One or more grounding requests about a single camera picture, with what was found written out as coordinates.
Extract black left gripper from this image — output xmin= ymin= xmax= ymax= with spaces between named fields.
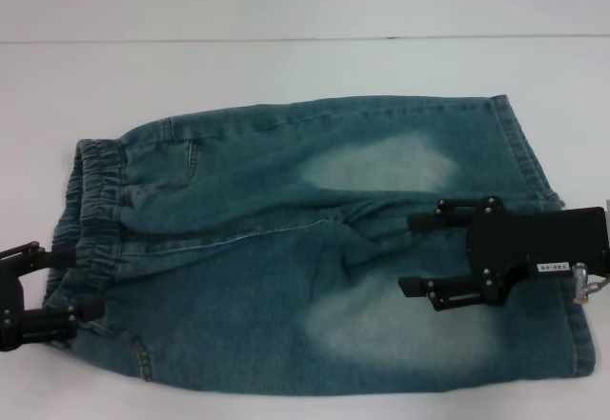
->
xmin=0 ymin=241 xmax=108 ymax=350

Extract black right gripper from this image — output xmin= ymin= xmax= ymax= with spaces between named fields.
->
xmin=396 ymin=194 xmax=607 ymax=314

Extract blue denim shorts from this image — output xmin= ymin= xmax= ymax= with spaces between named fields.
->
xmin=42 ymin=93 xmax=600 ymax=388

